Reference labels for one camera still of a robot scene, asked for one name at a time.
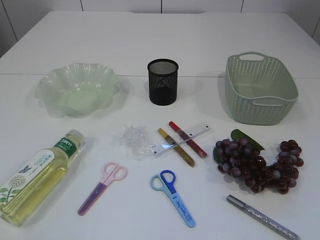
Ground clear plastic sheet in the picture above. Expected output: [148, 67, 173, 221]
[119, 125, 153, 161]

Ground blue scissors with cover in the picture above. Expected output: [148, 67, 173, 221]
[149, 169, 196, 228]

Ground purple artificial grape bunch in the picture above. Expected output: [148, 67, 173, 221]
[212, 129, 304, 195]

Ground yellow tea bottle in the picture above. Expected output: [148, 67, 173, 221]
[0, 129, 85, 227]

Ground gold glitter pen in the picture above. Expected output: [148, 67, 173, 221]
[157, 128, 196, 168]

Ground red glitter pen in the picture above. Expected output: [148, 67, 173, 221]
[168, 121, 208, 159]

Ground clear plastic ruler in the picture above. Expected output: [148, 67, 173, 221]
[151, 123, 211, 156]

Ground black mesh pen holder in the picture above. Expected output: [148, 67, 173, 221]
[147, 58, 179, 106]

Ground pale green wavy plate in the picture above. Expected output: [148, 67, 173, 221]
[35, 63, 118, 117]

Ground green woven plastic basket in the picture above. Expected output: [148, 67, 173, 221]
[225, 52, 299, 126]

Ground silver glitter pen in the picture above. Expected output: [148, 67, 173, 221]
[226, 194, 301, 240]

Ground pink purple scissors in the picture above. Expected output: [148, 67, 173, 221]
[77, 162, 128, 216]

